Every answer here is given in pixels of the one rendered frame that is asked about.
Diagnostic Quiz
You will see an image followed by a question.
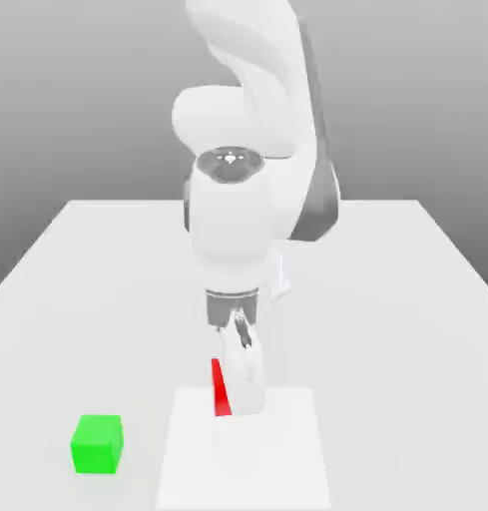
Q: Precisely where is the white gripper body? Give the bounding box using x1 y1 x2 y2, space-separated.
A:
220 314 267 417

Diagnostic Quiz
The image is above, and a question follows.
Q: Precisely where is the small red cube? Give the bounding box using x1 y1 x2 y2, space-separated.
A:
210 357 234 417

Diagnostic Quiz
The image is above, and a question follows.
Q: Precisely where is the small green cube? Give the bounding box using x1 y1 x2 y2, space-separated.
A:
70 413 125 475

